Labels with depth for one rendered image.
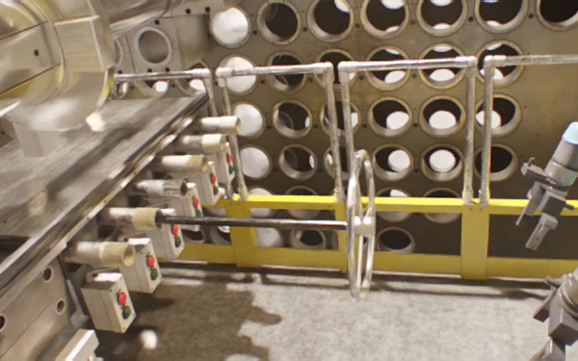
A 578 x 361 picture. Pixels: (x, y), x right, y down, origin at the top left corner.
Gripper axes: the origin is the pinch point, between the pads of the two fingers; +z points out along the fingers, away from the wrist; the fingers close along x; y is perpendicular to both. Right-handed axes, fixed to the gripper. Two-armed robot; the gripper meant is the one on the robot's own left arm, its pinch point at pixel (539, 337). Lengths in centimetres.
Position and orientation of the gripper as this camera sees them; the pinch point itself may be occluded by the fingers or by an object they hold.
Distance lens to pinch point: 128.9
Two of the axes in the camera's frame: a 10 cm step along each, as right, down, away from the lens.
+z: -2.0, 7.1, 6.7
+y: -8.9, -4.1, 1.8
